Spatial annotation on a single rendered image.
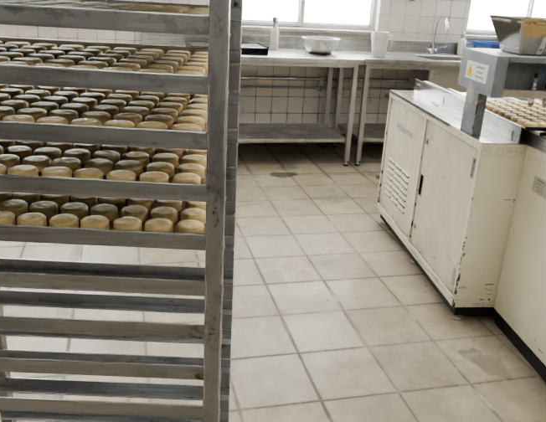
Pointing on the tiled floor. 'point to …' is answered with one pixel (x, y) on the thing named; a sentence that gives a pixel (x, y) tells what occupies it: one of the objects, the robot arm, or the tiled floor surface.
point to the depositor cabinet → (449, 199)
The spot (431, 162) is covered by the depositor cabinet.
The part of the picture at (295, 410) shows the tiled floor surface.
